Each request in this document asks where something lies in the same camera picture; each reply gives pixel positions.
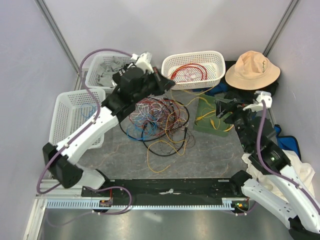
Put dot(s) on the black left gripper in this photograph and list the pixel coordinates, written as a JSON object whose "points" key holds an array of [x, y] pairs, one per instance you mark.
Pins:
{"points": [[163, 83]]}

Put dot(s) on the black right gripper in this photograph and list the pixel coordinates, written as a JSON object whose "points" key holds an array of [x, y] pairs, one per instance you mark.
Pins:
{"points": [[221, 106]]}

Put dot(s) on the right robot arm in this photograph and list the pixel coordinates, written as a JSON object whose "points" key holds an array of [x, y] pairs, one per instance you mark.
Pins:
{"points": [[299, 211]]}

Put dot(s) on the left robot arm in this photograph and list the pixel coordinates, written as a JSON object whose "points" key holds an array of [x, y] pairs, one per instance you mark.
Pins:
{"points": [[112, 111]]}

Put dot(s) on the black garment under hat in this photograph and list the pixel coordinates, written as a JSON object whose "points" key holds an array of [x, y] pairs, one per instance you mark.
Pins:
{"points": [[247, 95]]}

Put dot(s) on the green rectangular tray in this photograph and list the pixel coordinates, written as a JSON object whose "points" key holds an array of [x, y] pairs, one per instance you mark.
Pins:
{"points": [[206, 120]]}

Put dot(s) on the white oval perforated basket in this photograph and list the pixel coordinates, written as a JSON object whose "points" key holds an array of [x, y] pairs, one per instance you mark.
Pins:
{"points": [[194, 70]]}

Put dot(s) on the black printed t-shirt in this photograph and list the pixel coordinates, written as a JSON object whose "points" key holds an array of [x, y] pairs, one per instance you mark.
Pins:
{"points": [[121, 72]]}

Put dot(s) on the beige bucket hat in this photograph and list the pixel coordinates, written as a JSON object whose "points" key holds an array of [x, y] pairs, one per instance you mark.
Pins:
{"points": [[252, 71]]}

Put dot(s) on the grey cloth in basket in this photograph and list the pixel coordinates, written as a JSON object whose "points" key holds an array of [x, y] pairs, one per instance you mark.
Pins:
{"points": [[105, 72]]}

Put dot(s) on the white rectangular basket back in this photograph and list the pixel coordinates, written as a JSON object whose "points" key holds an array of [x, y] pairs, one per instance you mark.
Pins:
{"points": [[91, 76]]}

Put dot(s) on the white rectangular basket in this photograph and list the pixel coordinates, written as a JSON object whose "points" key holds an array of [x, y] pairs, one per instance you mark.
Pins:
{"points": [[91, 76], [72, 109]]}

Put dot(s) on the white rectangular basket left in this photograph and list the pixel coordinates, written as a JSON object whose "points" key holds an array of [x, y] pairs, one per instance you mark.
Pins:
{"points": [[72, 109]]}

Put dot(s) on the white cloth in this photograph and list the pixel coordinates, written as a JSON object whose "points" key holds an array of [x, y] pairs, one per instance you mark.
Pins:
{"points": [[304, 171]]}

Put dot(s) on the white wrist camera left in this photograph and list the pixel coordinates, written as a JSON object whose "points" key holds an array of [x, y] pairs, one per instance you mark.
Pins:
{"points": [[143, 61]]}

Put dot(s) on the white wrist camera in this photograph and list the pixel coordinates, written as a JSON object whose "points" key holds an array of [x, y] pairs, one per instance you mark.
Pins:
{"points": [[257, 105], [143, 61]]}

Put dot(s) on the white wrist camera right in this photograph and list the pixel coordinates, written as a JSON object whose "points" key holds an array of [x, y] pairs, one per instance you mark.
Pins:
{"points": [[257, 105]]}

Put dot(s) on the blue cloth at wall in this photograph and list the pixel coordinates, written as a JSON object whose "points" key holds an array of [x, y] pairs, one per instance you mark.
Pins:
{"points": [[287, 142]]}

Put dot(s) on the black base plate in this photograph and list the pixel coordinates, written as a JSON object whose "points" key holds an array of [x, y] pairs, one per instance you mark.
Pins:
{"points": [[178, 190]]}

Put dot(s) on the slotted cable duct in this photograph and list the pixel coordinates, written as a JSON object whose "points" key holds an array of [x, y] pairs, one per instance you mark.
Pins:
{"points": [[223, 204]]}

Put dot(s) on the aluminium corner post right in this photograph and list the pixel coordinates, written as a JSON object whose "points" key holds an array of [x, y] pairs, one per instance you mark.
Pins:
{"points": [[280, 26]]}

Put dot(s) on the aluminium corner post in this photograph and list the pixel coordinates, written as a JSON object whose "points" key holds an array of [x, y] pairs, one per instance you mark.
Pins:
{"points": [[57, 33], [280, 26]]}

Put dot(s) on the aluminium corner post left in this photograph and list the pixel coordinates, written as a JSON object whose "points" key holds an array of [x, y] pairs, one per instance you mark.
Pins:
{"points": [[57, 33]]}

